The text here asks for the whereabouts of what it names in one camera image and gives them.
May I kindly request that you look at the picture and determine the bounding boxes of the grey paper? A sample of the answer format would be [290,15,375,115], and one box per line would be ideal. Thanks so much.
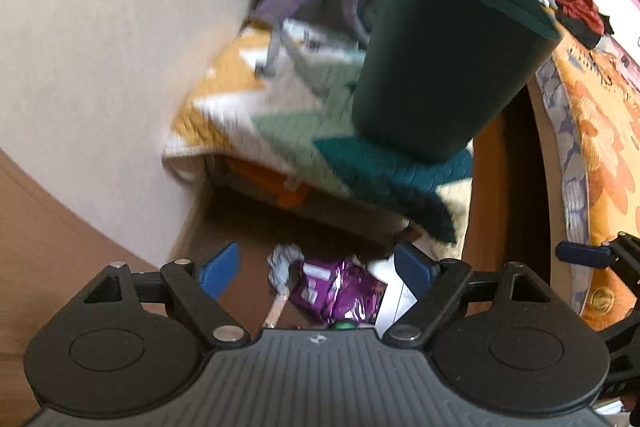
[266,244,305,295]

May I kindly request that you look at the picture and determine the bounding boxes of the wooden door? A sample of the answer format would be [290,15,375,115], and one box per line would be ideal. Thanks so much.
[0,147,166,427]

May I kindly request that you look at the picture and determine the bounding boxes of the patchwork quilt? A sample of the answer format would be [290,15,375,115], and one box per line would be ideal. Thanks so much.
[162,17,476,253]

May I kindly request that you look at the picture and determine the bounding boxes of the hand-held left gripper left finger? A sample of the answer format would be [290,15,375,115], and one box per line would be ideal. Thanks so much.
[82,241,251,350]

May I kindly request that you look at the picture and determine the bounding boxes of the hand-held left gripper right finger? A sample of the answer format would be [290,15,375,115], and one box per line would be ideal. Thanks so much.
[382,241,563,350]

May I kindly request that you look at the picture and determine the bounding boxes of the white paper carton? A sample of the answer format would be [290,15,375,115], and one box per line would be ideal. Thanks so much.
[367,257,418,333]

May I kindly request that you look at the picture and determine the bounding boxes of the orange floral bedspread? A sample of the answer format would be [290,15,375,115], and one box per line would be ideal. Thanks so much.
[535,22,640,333]

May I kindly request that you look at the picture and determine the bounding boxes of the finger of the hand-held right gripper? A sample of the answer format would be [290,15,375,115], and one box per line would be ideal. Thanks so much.
[556,232,640,284]

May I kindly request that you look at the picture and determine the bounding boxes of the dark green trash bin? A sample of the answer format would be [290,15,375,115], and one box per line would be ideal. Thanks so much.
[351,0,563,164]

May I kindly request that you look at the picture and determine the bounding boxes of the orange box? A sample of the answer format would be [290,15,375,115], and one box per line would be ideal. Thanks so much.
[227,157,311,208]

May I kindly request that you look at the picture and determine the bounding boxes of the purple snack bag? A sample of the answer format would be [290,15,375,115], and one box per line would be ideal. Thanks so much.
[290,258,388,325]

